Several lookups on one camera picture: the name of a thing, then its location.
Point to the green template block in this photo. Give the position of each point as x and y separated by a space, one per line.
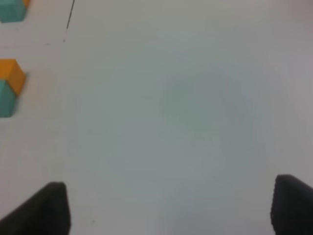
12 11

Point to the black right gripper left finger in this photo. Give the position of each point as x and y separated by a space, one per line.
47 212

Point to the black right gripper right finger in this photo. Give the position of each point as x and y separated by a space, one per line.
292 206

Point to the orange template block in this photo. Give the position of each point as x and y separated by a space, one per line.
26 3

